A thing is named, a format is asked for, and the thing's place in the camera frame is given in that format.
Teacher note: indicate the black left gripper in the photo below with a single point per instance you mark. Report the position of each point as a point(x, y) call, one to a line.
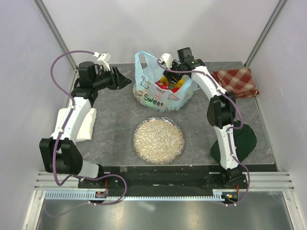
point(118, 80)

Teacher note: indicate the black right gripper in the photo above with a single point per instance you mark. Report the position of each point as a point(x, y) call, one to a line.
point(169, 74)

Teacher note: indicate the yellow fake banana bunch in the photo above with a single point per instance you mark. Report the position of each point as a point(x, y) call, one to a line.
point(164, 80)

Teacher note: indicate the red fake dragon fruit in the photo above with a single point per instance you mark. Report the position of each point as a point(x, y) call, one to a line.
point(162, 85)

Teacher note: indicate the light blue plastic bag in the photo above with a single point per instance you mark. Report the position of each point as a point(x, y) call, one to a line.
point(147, 92)

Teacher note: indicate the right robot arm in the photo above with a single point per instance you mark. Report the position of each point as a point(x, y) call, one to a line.
point(222, 108)

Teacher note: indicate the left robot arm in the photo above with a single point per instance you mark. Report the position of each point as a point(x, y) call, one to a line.
point(59, 152)

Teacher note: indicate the red fake tomato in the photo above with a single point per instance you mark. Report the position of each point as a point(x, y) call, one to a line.
point(174, 90)

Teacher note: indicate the white folded towel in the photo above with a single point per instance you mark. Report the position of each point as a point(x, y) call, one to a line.
point(86, 129)

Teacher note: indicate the speckled round plate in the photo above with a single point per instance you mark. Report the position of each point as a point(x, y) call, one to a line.
point(158, 140)

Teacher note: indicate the red checkered cloth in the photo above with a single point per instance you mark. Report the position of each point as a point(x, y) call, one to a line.
point(238, 81)

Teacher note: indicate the dark green baseball cap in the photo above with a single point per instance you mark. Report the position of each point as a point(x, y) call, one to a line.
point(245, 142)

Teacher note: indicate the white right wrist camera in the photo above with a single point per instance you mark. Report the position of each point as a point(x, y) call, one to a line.
point(167, 60)

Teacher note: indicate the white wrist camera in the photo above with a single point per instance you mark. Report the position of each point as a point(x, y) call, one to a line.
point(167, 60)
point(103, 60)

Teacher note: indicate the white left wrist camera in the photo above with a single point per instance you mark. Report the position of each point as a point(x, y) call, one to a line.
point(103, 60)

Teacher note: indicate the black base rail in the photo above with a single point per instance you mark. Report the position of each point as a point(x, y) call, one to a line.
point(195, 180)

